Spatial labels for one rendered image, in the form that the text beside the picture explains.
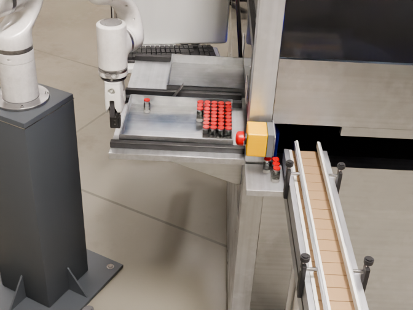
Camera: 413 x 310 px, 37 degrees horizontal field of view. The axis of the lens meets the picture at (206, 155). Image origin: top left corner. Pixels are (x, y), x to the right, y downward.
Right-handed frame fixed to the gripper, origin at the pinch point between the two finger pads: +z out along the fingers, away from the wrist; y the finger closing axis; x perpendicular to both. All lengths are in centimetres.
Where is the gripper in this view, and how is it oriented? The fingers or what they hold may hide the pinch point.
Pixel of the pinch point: (115, 121)
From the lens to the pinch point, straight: 188.2
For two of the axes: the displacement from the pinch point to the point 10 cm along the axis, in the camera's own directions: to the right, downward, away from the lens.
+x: -10.0, -0.5, -0.1
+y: 0.2, -5.5, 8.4
